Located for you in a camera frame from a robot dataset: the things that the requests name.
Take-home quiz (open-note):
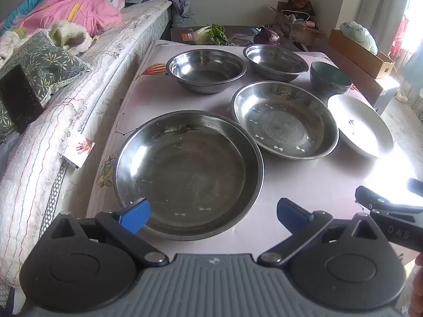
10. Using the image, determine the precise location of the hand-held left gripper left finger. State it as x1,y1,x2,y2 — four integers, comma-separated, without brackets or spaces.
49,198,170,269

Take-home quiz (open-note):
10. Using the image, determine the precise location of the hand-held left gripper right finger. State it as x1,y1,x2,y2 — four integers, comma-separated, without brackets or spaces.
257,197,381,269

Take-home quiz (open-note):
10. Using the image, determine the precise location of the large stainless steel plate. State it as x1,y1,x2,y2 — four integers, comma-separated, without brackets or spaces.
113,110,264,241

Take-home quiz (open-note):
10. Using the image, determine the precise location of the white ceramic plate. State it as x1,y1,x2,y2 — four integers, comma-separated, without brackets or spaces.
327,94,395,159

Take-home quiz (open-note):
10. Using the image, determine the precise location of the medium stainless steel plate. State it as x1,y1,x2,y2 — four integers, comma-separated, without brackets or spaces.
231,81,339,161

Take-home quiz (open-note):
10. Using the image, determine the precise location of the dark teal ceramic bowl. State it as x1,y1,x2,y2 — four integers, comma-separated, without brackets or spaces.
310,61,353,96

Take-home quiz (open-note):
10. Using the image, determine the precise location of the stainless steel bowl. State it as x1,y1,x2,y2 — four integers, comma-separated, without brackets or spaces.
242,44,309,83
165,49,247,94

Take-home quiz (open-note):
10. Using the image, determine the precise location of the person's right hand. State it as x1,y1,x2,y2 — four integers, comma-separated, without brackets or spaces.
409,250,423,317

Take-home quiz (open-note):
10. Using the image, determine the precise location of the photo card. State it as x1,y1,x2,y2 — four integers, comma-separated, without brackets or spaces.
62,131,96,169

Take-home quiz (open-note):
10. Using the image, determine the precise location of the blue cloth with circles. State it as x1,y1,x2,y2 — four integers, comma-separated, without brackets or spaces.
401,50,423,90

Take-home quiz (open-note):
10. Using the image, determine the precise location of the printed pink tablecloth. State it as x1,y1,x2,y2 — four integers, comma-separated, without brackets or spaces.
86,40,417,265

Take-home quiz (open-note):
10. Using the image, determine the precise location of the long cardboard box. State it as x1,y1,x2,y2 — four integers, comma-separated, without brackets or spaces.
328,28,396,79

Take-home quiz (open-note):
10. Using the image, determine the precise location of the wrapped napa cabbage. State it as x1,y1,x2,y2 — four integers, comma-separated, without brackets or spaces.
339,21,379,55

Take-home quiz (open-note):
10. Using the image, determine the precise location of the black tablet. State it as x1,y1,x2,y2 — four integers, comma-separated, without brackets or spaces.
0,64,44,135

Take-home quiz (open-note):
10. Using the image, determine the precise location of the open cardboard box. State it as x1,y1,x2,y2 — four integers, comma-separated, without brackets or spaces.
267,1,328,52

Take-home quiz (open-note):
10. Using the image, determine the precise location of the red cabbage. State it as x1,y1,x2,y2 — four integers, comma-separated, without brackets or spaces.
253,26,282,46

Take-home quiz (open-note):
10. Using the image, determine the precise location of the green floral pillow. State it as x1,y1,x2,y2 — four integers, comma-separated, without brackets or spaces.
0,31,90,140

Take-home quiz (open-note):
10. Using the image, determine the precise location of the white fluffy garment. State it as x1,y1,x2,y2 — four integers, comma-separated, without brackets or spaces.
0,20,94,57

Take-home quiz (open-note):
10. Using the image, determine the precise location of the grey curtain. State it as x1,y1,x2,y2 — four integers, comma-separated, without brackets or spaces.
350,0,412,38

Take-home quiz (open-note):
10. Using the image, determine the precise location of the bok choy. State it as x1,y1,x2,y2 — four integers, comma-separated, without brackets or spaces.
193,23,229,45

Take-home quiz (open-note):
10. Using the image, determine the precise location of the dark snack bag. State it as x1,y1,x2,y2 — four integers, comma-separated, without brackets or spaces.
287,0,316,16

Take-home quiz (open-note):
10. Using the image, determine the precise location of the pink and teal quilt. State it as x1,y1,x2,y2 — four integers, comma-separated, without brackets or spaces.
3,0,127,38

